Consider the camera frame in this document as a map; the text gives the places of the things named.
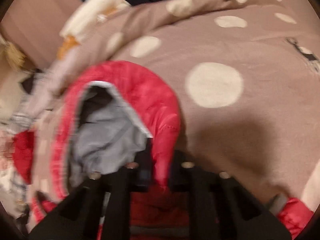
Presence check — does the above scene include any red puffer jacket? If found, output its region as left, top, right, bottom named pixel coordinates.
left=12, top=130, right=35, bottom=185
left=32, top=61, right=313, bottom=239

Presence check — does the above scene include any white goose plush toy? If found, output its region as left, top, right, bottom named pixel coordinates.
left=56, top=0, right=130, bottom=60

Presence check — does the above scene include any pink curtain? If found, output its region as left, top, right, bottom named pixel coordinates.
left=1, top=0, right=82, bottom=69

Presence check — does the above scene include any brown polka dot bedspread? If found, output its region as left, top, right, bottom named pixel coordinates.
left=25, top=0, right=319, bottom=210

